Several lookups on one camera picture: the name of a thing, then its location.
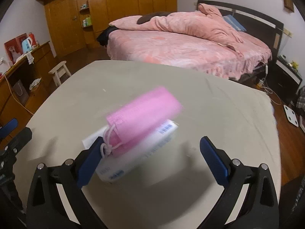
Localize wooden desk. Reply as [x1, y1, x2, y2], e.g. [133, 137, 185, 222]
[0, 41, 58, 134]

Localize red boxes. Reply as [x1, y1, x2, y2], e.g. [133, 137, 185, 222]
[4, 33, 37, 64]

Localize plaid shirt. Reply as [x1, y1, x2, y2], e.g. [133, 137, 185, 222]
[295, 86, 305, 110]

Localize white box with blue print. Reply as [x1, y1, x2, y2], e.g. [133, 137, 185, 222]
[82, 119, 180, 185]

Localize blue pillow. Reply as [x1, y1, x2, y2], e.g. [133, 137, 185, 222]
[223, 15, 247, 32]

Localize wooden wardrobe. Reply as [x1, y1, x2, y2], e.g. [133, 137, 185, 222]
[35, 0, 178, 58]

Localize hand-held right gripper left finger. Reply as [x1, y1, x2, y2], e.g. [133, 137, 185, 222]
[25, 136, 105, 229]

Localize white bathroom scale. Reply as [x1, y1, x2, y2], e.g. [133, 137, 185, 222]
[283, 104, 305, 129]

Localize pink quilt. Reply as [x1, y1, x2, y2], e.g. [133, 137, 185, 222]
[109, 3, 245, 53]

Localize black cloth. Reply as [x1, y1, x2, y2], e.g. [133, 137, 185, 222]
[96, 26, 120, 47]

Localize light blue kettle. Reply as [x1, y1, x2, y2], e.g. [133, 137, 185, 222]
[22, 36, 33, 53]

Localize small wall lamp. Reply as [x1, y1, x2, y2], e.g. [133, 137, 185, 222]
[283, 0, 296, 12]

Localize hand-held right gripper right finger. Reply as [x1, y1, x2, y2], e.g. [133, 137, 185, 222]
[200, 136, 279, 229]

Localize white cable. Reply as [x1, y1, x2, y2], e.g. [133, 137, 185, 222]
[262, 76, 283, 105]

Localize white stool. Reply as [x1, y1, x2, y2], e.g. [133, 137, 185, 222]
[49, 61, 72, 87]

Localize dark brown cloth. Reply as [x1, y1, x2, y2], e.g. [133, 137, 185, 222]
[137, 12, 167, 25]

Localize dark wooden bed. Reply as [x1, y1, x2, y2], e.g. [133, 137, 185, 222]
[96, 0, 285, 81]

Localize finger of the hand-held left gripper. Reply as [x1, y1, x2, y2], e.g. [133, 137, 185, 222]
[0, 118, 19, 140]
[5, 127, 32, 153]

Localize dark nightstand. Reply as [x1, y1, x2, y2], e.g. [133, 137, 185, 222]
[264, 55, 303, 105]

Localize pink bed sheet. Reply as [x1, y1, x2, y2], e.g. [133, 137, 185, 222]
[106, 29, 272, 80]

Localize pink face mask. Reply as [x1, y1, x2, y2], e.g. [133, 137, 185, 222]
[100, 86, 183, 158]

